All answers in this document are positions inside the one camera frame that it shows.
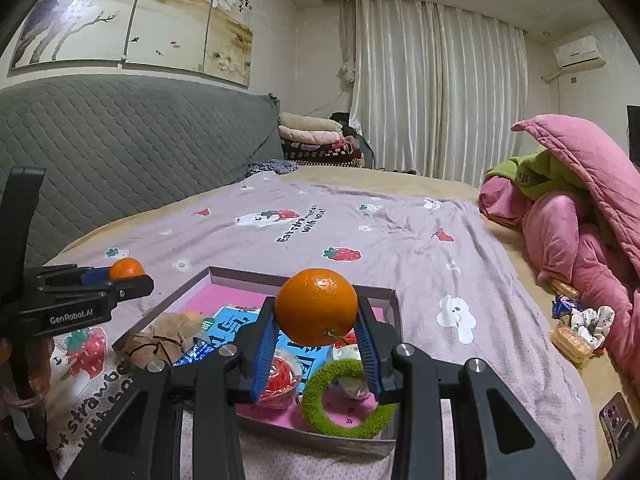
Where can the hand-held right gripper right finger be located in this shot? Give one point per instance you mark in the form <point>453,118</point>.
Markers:
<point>370,360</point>

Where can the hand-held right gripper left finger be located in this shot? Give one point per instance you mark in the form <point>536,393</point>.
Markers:
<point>264,360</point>

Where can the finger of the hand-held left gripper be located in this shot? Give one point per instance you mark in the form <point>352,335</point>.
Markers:
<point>130,287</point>
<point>95,276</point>

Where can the small orange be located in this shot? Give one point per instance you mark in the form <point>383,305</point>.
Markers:
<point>127,269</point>

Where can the red and white egg toy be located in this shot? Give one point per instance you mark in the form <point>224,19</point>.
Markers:
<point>350,385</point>
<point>280,380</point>

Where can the walnut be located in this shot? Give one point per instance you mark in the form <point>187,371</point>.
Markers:
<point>192,316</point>

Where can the blue snack packet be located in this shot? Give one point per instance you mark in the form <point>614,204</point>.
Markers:
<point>192,352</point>

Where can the large orange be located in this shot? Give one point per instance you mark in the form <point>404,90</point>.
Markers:
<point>315,305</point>

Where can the grey cardboard box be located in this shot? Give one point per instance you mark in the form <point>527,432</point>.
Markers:
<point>325,445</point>

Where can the lilac strawberry printed blanket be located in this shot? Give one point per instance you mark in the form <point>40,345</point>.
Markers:
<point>400,240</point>

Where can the grey quilted headboard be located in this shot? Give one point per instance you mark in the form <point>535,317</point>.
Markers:
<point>125,150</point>

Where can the blue grey knit cloth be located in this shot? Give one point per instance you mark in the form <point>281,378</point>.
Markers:
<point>270,167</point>

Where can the clear biscuit pack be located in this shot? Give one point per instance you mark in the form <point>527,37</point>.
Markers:
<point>570,345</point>

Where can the small blue snack wrapper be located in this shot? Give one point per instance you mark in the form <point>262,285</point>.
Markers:
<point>565,306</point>

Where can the dark cloth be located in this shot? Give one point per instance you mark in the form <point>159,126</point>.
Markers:
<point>367,152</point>

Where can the biscuit packet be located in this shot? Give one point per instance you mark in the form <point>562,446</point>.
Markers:
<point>565,288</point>

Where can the dark checked folded blanket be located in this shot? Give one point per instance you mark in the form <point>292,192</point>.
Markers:
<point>325,155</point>

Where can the white floral scrunchie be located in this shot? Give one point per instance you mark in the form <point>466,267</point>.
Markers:
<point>592,325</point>

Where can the pink folded blanket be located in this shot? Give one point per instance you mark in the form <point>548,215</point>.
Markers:
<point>312,137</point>

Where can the pink quilt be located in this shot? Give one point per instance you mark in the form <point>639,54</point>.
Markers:
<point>575,240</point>

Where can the beige folded blanket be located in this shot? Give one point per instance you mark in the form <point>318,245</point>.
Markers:
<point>310,122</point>

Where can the green cloth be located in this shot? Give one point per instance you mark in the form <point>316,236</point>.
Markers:
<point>540,175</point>

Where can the dark phone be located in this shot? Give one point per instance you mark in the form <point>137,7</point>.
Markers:
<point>617,425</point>

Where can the white curtain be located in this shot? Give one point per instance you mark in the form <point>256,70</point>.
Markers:
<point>435,90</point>

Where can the black television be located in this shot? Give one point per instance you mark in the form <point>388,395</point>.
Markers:
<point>634,135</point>

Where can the white air conditioner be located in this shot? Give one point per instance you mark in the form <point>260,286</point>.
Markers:
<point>580,52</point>

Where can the floral wall painting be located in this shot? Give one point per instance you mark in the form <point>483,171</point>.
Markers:
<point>125,15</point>

